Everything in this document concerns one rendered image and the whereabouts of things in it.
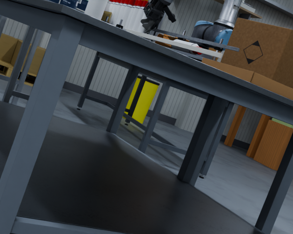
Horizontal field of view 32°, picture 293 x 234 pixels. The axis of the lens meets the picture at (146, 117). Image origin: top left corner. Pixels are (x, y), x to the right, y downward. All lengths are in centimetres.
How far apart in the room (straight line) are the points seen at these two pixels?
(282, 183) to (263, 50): 69
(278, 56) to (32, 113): 118
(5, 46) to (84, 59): 153
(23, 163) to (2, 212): 15
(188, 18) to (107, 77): 174
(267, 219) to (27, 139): 152
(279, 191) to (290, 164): 14
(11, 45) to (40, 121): 608
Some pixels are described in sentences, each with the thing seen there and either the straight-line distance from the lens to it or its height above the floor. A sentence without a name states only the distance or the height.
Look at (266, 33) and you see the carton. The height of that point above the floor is 108.
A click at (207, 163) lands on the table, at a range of 477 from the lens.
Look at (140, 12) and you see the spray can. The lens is 275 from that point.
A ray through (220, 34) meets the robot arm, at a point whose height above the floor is 106.
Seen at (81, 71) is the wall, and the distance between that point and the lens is 849.
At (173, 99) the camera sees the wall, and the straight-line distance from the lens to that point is 914.
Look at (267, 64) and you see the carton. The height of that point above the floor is 95.
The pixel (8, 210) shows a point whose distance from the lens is 150.
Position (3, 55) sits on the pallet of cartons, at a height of 24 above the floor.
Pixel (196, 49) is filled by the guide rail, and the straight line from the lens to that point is 221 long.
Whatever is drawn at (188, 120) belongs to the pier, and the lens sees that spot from 908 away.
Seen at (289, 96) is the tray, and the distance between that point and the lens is 192.
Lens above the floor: 75
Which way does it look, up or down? 5 degrees down
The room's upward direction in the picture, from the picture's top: 21 degrees clockwise
